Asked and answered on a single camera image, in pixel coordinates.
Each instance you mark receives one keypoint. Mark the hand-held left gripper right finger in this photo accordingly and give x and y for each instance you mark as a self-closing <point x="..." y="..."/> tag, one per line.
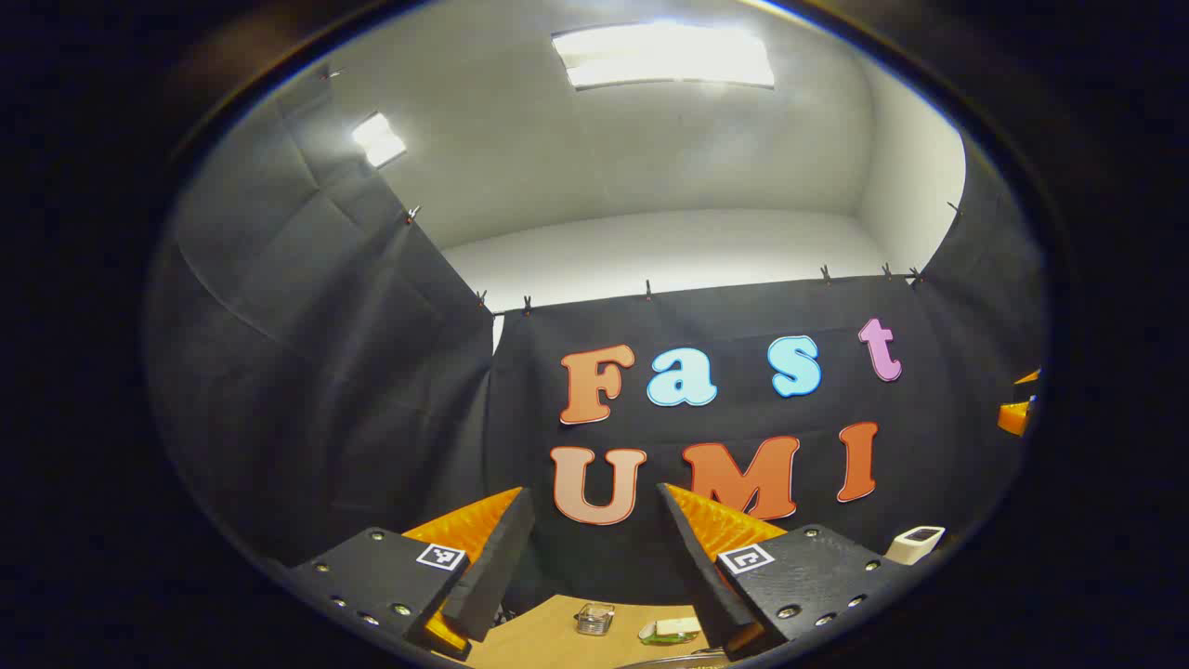
<point x="699" y="571"/>

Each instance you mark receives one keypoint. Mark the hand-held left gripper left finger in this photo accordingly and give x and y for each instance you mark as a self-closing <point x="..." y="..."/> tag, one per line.
<point x="497" y="576"/>

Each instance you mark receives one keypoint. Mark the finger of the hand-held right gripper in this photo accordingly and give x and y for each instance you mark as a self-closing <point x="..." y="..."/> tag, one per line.
<point x="1014" y="418"/>

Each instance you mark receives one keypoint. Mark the lettuce sandwich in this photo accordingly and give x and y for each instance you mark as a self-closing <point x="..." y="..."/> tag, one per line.
<point x="669" y="631"/>

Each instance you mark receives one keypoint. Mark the white toaster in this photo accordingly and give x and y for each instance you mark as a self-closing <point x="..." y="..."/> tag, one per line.
<point x="913" y="544"/>

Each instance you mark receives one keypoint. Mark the small ceiling light panel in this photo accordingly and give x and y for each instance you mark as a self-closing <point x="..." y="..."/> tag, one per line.
<point x="378" y="139"/>

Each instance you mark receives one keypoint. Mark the large ceiling light panel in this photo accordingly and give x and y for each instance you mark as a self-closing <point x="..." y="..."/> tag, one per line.
<point x="664" y="54"/>

